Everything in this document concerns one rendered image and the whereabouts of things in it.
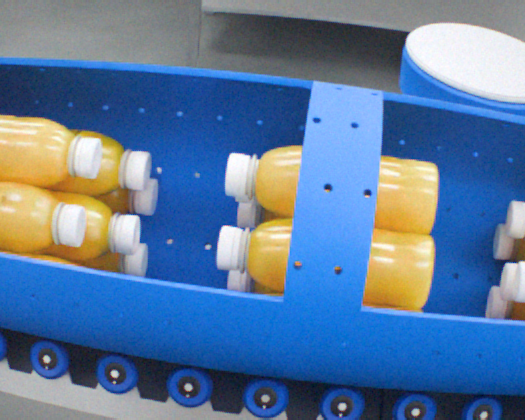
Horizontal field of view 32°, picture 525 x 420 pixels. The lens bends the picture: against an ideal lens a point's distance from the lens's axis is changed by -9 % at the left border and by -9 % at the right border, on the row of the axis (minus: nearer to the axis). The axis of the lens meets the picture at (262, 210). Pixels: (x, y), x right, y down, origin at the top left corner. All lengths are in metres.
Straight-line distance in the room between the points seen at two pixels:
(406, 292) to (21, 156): 0.38
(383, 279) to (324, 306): 0.07
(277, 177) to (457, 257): 0.29
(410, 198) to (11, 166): 0.38
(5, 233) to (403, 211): 0.37
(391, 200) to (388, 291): 0.08
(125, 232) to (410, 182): 0.28
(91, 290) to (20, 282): 0.07
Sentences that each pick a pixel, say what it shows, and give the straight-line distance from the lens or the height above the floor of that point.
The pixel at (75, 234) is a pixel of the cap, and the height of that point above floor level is 1.11.
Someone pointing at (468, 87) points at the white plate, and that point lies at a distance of 1.41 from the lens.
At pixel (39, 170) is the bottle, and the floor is 1.15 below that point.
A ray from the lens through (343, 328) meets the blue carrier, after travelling 0.82.
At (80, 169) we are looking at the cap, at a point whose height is 1.14.
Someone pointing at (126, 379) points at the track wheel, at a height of 0.96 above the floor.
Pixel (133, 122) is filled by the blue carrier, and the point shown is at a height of 1.11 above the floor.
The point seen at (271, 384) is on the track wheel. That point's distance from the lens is 0.93.
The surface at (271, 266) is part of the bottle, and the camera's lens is 0.86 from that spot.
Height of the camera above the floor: 1.63
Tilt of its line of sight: 34 degrees down
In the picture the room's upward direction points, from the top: 5 degrees clockwise
